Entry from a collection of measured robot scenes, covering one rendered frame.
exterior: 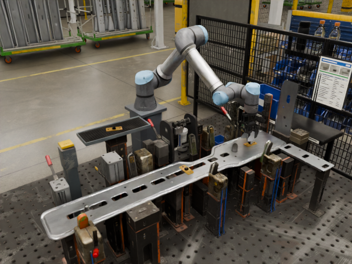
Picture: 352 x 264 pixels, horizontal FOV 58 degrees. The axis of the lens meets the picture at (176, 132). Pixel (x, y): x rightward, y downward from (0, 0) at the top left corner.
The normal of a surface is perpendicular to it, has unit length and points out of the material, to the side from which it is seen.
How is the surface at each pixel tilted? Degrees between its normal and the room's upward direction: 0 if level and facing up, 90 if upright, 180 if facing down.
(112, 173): 90
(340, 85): 90
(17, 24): 86
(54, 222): 0
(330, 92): 90
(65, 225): 0
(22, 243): 0
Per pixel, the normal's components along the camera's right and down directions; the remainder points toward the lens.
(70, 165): 0.57, 0.38
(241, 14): -0.76, 0.31
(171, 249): 0.00, -0.89
